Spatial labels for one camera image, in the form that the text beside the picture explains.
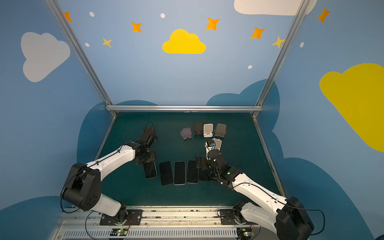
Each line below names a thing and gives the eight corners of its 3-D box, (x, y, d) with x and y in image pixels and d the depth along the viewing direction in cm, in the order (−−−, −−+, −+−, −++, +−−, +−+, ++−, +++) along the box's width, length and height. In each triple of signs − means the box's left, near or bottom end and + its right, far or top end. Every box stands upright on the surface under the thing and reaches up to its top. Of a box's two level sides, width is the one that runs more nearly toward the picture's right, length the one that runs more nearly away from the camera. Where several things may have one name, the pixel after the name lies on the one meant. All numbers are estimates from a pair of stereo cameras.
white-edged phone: (172, 185, 87) (172, 183, 86) (174, 162, 97) (174, 161, 95) (185, 185, 88) (185, 184, 86) (186, 162, 97) (186, 161, 95)
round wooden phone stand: (214, 134, 111) (215, 127, 105) (216, 129, 114) (217, 122, 108) (224, 138, 109) (226, 131, 103) (226, 132, 113) (228, 125, 106)
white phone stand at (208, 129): (203, 137, 110) (204, 129, 103) (203, 131, 114) (204, 123, 107) (211, 137, 110) (213, 129, 103) (211, 131, 114) (212, 123, 107)
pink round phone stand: (184, 141, 108) (183, 135, 103) (181, 134, 112) (180, 129, 107) (192, 137, 110) (192, 132, 105) (189, 131, 114) (189, 126, 109)
